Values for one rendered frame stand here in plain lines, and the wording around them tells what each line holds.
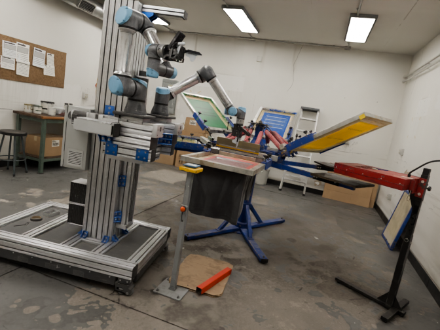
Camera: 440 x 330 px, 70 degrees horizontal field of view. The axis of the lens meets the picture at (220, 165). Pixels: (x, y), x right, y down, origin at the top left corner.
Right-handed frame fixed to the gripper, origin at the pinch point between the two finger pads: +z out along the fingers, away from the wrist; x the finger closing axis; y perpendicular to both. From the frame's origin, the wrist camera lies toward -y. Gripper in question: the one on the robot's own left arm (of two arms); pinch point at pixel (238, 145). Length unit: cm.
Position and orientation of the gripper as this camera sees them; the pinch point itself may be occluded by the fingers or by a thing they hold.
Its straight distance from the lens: 290.7
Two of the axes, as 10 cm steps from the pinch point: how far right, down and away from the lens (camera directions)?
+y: -9.4, -2.1, 2.8
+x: -3.1, 1.0, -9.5
